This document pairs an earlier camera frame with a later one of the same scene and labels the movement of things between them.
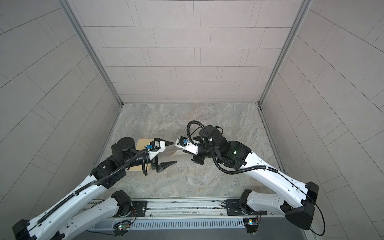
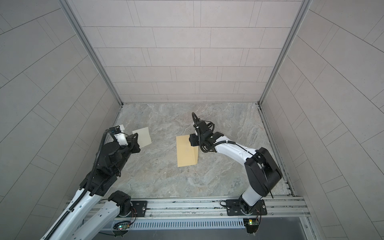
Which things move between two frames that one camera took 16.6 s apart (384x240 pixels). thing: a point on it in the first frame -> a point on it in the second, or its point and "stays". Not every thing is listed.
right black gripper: [195, 158] -> [193, 139]
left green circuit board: [123, 226] stays
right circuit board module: [251, 224] stays
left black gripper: [158, 168] -> [133, 143]
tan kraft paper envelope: [140, 145] -> [187, 155]
